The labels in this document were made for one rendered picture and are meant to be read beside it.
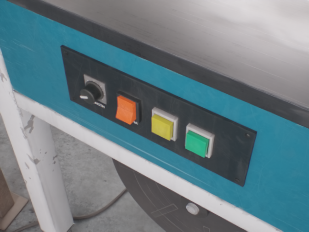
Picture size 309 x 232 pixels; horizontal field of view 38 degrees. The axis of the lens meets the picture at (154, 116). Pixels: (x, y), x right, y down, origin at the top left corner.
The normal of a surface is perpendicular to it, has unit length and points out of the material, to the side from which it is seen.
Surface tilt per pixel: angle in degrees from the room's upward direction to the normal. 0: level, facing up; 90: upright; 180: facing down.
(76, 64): 90
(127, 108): 89
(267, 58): 0
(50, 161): 90
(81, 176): 0
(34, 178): 90
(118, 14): 0
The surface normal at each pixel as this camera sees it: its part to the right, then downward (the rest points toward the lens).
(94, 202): 0.00, -0.70
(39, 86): -0.55, 0.60
